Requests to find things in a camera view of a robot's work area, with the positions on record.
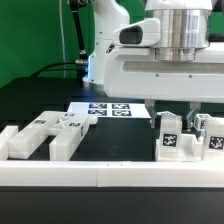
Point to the white chair back part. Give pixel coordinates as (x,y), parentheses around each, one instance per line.
(68,129)

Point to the white U-shaped fence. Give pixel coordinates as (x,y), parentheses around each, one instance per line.
(105,174)

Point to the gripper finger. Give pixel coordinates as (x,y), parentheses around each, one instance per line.
(194,109)
(149,105)

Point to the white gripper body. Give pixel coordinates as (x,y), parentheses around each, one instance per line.
(135,73)

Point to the white marker sheet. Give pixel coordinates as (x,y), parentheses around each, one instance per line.
(129,110)

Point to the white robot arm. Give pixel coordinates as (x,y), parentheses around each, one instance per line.
(167,56)

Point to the white chair seat part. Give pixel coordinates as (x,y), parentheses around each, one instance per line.
(190,149)

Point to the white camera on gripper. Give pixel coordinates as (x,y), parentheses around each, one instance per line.
(140,34)

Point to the white tagged cube nut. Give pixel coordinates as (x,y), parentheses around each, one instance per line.
(199,121)

